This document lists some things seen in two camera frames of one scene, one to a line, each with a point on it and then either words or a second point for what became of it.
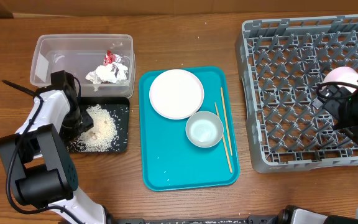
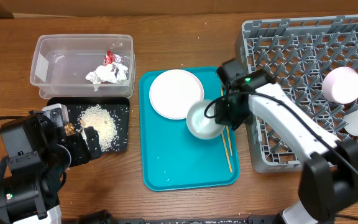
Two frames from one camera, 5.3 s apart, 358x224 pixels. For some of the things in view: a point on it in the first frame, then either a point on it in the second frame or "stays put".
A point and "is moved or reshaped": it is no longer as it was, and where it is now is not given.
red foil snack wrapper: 110,57 stays put
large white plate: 176,94 stays put
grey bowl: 204,129 is moved or reshaped
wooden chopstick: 227,121 stays put
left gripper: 88,122 -> 82,154
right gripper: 331,107 -> 223,116
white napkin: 112,72 stays put
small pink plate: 344,74 stays put
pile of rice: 101,137 stays put
